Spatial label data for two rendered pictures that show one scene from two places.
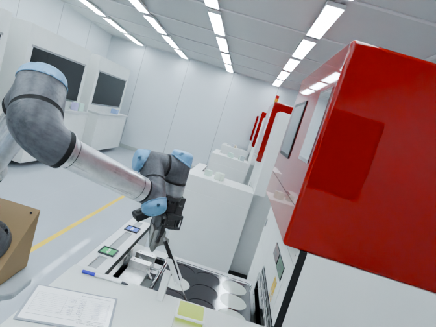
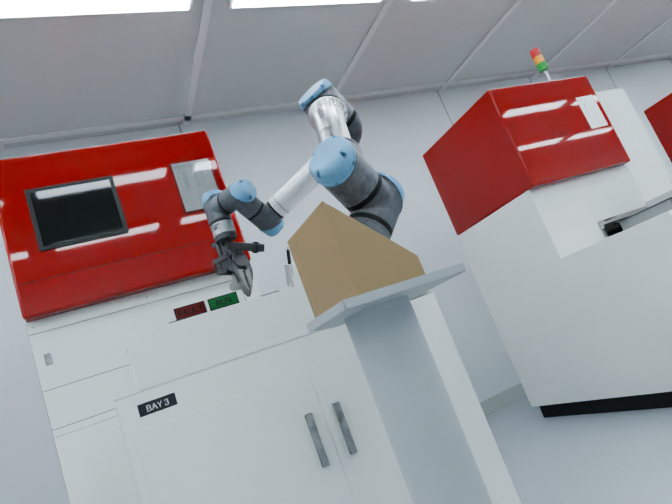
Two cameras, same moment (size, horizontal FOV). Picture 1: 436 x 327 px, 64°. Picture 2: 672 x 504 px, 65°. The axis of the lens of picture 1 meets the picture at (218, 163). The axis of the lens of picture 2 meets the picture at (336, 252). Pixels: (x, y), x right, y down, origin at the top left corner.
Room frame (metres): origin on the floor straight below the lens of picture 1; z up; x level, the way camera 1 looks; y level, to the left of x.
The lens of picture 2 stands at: (1.66, 1.71, 0.70)
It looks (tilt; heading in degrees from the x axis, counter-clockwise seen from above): 12 degrees up; 241
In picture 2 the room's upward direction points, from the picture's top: 21 degrees counter-clockwise
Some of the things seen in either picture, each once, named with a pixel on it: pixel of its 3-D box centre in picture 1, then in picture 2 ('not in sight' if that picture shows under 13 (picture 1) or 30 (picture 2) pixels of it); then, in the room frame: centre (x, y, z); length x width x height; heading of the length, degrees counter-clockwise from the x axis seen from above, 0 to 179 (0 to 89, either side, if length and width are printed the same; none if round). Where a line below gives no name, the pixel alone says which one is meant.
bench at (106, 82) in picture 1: (94, 103); not in sight; (7.82, 3.08, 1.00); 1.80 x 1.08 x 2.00; 178
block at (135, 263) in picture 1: (139, 264); not in sight; (1.26, 0.17, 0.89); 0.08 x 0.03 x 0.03; 88
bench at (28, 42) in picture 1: (36, 95); not in sight; (5.63, 3.17, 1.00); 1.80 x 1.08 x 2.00; 178
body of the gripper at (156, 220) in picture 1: (168, 211); (229, 254); (1.16, 0.11, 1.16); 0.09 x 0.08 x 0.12; 125
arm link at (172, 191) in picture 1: (172, 189); (222, 230); (1.16, 0.12, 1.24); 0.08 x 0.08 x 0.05
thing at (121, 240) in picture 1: (116, 256); (234, 333); (1.27, 0.27, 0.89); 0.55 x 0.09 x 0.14; 178
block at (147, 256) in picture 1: (146, 256); not in sight; (1.34, 0.17, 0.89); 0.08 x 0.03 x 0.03; 88
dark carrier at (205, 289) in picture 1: (204, 292); not in sight; (1.19, -0.09, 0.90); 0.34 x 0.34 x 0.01; 87
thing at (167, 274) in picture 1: (171, 279); (294, 282); (0.95, 0.03, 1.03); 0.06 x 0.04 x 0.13; 88
